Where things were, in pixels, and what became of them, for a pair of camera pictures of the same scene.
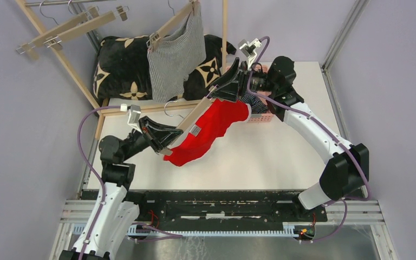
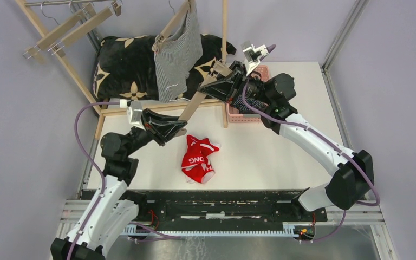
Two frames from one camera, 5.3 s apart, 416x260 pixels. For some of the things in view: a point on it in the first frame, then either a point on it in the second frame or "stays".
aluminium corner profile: (358, 9) stays
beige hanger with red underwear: (186, 123) -> (221, 69)
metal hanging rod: (37, 4) stays
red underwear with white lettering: (221, 114) -> (195, 164)
